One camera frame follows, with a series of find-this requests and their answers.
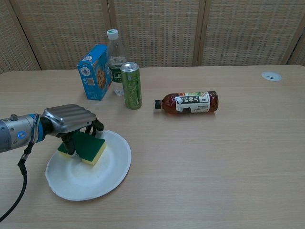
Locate blue cookie box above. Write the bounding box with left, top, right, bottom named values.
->
left=77, top=44, right=112, bottom=101

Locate woven wooden folding screen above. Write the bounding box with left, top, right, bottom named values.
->
left=0, top=0, right=305, bottom=74

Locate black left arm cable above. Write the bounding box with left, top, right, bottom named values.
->
left=0, top=140, right=33, bottom=221

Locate round table cable grommet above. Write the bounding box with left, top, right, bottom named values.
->
left=261, top=71, right=283, bottom=83

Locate green drink can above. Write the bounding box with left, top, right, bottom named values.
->
left=120, top=62, right=143, bottom=110

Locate white paper plate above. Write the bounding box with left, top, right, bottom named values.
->
left=45, top=130, right=132, bottom=201

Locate brown tea bottle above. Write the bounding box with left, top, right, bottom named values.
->
left=154, top=90, right=219, bottom=116

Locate clear plastic water bottle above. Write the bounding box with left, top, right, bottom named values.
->
left=106, top=29, right=127, bottom=96

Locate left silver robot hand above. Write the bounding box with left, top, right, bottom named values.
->
left=40, top=104, right=105, bottom=161

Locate green yellow sponge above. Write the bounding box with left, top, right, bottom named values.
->
left=58, top=131, right=107, bottom=167

